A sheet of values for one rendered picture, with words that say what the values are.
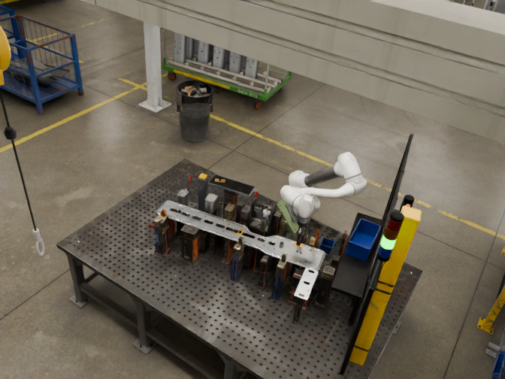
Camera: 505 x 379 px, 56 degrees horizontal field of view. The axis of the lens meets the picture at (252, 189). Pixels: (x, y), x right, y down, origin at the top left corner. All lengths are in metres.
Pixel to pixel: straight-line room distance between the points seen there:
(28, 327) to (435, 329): 3.58
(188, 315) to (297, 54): 3.06
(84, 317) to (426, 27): 4.21
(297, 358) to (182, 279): 1.06
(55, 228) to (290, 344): 2.95
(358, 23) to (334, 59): 0.06
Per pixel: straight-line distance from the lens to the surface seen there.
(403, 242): 2.68
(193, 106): 6.28
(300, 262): 3.59
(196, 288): 3.75
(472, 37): 0.56
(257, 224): 3.88
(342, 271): 3.55
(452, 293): 5.25
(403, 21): 0.57
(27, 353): 4.46
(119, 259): 3.99
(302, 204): 3.30
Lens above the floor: 3.53
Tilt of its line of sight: 37 degrees down
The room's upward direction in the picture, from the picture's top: 6 degrees clockwise
